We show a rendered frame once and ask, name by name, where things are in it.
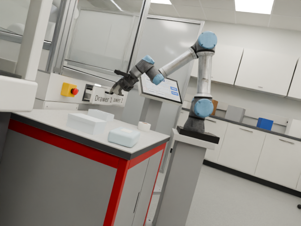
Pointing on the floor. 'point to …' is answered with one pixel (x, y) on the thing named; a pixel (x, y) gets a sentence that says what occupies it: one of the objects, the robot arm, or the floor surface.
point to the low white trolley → (75, 173)
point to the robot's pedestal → (180, 180)
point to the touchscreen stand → (149, 110)
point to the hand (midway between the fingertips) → (111, 92)
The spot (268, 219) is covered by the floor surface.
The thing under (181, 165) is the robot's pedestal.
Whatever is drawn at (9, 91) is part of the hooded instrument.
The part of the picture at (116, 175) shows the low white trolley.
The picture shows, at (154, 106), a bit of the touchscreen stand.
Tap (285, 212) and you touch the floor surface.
